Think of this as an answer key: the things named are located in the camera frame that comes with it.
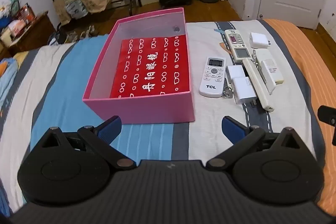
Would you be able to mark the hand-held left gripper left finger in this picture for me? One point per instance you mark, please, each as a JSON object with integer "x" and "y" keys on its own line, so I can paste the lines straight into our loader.
{"x": 110, "y": 127}

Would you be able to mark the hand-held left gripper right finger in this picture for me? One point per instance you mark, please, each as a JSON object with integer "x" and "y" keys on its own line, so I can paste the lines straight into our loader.
{"x": 232, "y": 127}

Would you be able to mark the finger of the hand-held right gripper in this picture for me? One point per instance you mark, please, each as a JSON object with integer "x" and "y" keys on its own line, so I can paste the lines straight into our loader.
{"x": 326, "y": 113}

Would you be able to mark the silver keys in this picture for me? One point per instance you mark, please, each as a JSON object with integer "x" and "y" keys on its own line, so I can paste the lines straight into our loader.
{"x": 227, "y": 93}

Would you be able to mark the large white charger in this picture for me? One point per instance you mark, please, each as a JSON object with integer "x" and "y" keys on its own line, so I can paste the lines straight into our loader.
{"x": 244, "y": 92}

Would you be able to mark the pink cardboard box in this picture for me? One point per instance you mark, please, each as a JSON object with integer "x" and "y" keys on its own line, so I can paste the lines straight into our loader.
{"x": 147, "y": 111}

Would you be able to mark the white remote with grey buttons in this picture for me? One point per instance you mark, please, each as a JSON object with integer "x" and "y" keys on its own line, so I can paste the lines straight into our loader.
{"x": 212, "y": 87}

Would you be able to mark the long plain white remote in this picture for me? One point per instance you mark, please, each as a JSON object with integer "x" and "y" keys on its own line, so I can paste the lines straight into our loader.
{"x": 258, "y": 85}

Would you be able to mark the small white charger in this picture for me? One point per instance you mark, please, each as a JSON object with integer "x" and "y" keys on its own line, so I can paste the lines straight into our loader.
{"x": 235, "y": 72}

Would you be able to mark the small white labelled remote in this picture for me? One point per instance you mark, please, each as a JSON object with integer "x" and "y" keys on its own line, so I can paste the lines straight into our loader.
{"x": 273, "y": 71}

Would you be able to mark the red printed paper bag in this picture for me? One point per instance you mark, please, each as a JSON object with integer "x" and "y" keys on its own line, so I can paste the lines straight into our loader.
{"x": 155, "y": 69}

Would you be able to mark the cream white remote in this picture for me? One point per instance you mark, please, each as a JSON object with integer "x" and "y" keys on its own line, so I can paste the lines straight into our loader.
{"x": 265, "y": 54}

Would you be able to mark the white remote with small display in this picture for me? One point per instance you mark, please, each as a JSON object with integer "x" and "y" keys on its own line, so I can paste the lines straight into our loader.
{"x": 236, "y": 43}

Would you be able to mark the white cube charger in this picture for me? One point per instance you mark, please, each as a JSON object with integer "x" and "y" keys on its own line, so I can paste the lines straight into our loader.
{"x": 258, "y": 40}

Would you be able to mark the pair of shoes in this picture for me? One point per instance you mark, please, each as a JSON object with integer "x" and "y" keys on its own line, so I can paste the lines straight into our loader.
{"x": 81, "y": 33}

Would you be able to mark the black backpack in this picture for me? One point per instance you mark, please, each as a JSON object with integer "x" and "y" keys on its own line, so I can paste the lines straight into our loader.
{"x": 58, "y": 35}

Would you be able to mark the blue cloth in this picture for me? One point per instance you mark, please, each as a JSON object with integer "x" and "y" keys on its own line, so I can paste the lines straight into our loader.
{"x": 8, "y": 79}

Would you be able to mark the wooden nightstand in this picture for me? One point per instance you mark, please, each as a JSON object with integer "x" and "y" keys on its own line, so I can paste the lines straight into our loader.
{"x": 36, "y": 32}

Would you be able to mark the printed plastic bag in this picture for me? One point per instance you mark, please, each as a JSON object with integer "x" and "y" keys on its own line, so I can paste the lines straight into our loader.
{"x": 76, "y": 8}

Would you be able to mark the small brown paper bag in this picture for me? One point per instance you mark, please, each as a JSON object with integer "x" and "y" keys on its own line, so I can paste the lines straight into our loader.
{"x": 61, "y": 11}

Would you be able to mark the white tissue box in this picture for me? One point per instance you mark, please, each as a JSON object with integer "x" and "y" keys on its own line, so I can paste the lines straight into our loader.
{"x": 14, "y": 31}

